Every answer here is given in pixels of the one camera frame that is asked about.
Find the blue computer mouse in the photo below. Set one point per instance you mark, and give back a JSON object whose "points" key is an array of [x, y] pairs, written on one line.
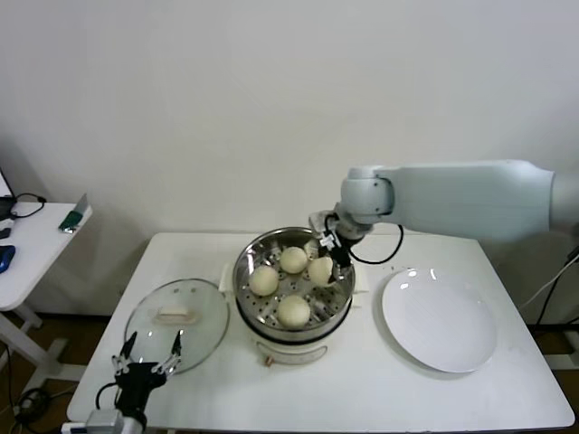
{"points": [[6, 257]]}

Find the white steamed baozi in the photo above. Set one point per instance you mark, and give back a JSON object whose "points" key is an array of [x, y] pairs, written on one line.
{"points": [[319, 272], [263, 280], [294, 312], [293, 259]]}

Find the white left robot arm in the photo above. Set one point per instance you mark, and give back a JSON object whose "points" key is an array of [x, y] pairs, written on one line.
{"points": [[133, 425]]}

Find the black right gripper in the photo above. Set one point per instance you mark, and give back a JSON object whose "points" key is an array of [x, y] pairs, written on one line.
{"points": [[341, 253]]}

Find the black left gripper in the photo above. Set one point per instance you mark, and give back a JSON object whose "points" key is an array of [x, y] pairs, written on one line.
{"points": [[135, 385]]}

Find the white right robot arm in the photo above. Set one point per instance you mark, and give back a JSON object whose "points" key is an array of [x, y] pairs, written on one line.
{"points": [[452, 194]]}

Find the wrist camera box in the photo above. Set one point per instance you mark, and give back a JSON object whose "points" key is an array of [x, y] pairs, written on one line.
{"points": [[323, 221], [104, 420]]}

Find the round glass pot lid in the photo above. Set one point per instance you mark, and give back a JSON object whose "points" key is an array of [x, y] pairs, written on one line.
{"points": [[199, 325]]}

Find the stainless steel steamer basket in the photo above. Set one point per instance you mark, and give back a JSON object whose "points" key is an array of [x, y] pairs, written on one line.
{"points": [[253, 312]]}

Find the white side table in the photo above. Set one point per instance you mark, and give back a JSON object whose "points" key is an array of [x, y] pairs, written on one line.
{"points": [[40, 244]]}

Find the open laptop computer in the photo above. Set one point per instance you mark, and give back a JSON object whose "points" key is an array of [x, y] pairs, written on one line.
{"points": [[3, 185]]}

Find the large white plate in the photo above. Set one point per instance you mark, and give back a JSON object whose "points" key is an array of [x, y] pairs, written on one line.
{"points": [[439, 316]]}

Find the white metal floor frame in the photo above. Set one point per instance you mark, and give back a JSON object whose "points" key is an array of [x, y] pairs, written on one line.
{"points": [[563, 361]]}

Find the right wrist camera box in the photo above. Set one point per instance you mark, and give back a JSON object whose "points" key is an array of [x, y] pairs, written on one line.
{"points": [[323, 221]]}

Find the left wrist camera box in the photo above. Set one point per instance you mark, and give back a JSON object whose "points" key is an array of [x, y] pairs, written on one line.
{"points": [[104, 420]]}

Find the small black desk object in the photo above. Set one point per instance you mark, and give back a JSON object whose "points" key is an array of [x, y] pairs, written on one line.
{"points": [[3, 233]]}

